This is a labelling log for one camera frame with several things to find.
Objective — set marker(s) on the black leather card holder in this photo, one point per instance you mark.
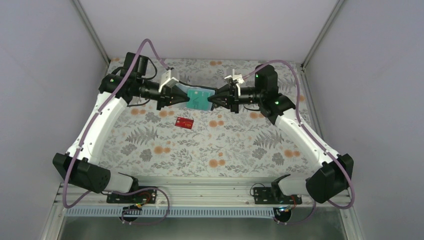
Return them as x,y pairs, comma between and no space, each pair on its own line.
184,87

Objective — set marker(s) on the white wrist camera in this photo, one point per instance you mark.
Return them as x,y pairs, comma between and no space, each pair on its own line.
169,79
232,78

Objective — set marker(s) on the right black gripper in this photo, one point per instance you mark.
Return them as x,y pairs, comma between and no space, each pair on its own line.
230,88

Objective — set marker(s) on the floral table mat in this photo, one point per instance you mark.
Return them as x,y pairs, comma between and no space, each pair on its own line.
144,141

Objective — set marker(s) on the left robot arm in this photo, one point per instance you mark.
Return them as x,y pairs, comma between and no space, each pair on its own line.
79,166

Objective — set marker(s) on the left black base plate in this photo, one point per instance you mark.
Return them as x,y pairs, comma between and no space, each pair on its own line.
143,197

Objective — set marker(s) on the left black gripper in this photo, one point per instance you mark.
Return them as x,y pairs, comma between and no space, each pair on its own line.
166,96

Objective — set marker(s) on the red credit card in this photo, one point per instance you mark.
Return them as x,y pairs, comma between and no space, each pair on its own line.
185,123

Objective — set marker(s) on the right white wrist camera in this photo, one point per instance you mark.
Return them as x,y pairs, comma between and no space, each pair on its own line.
232,78

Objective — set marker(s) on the slotted cable duct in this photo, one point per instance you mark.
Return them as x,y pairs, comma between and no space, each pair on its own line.
173,212

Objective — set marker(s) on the teal credit card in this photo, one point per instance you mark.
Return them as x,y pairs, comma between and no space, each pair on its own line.
199,99

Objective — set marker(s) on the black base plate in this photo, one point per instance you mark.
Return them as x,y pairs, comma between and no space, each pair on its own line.
267,196
143,197

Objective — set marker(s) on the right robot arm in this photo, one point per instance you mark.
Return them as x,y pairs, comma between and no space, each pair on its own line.
331,171

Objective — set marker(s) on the aluminium mounting rail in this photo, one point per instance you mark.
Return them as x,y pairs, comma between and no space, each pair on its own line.
186,193

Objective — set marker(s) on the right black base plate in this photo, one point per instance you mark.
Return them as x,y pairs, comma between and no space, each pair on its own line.
267,196

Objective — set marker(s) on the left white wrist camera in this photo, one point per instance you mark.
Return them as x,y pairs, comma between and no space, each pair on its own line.
169,79

